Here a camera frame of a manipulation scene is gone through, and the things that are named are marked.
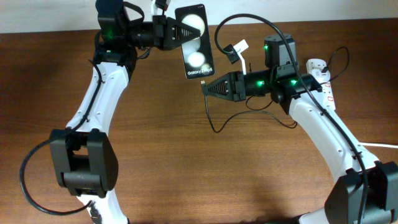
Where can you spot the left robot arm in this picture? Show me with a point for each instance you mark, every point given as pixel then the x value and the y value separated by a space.
pixel 83 158

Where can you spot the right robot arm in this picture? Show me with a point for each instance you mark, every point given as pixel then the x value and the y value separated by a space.
pixel 365 189

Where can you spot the white USB charger plug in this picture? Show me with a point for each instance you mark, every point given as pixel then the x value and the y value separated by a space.
pixel 321 77

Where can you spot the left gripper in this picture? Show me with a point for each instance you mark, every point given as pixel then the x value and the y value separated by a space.
pixel 163 37

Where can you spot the white power strip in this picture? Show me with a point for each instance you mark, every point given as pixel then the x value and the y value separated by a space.
pixel 328 100

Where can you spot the black Galaxy flip phone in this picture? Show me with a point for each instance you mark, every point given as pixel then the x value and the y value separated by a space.
pixel 197 53

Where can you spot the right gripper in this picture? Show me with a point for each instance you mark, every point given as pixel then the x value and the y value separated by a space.
pixel 232 94

